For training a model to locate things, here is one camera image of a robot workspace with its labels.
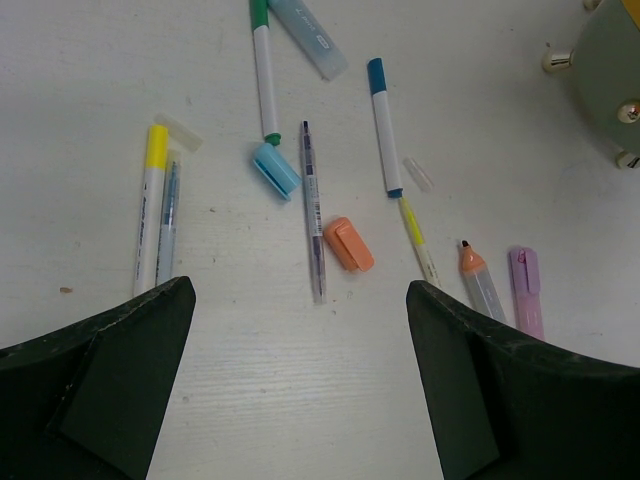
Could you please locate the thin yellow highlighter pen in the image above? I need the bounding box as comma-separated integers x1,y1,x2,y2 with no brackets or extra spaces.
399,197,441,288

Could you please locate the orange highlighter cap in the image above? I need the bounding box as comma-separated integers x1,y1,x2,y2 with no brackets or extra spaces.
323,217,375,272

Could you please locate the light blue highlighter cap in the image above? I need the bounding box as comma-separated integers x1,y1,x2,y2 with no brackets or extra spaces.
253,143,302,201

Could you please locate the pink purple highlighter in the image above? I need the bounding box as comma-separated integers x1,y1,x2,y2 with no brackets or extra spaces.
508,246,545,341

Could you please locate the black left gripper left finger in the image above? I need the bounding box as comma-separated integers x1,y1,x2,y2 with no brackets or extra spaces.
1,276,196,479

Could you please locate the orange tipped highlighter body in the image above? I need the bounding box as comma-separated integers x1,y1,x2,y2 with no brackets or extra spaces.
460,240,507,324

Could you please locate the small clear pen cap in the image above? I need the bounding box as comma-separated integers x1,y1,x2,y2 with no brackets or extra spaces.
403,157,434,193

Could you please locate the yellow capped white marker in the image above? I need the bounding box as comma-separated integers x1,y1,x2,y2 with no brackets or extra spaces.
133,124,169,297

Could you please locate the grey gel pen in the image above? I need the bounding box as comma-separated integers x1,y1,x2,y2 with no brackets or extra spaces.
301,120,326,304

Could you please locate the clear marker cap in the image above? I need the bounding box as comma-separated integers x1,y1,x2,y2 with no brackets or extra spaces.
154,113,203,153

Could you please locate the green capped white marker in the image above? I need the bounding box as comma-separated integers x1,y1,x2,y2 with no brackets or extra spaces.
249,0,281,146

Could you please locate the light blue highlighter body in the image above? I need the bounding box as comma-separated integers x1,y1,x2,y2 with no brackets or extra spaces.
268,0,348,81

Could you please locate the blue capped white marker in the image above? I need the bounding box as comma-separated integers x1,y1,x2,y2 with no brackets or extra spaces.
367,57,403,199

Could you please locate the round three-drawer storage box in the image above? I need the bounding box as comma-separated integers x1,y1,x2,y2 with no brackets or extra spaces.
541,0,639,170

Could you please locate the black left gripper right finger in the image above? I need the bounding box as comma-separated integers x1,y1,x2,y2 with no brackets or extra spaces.
406,281,639,479

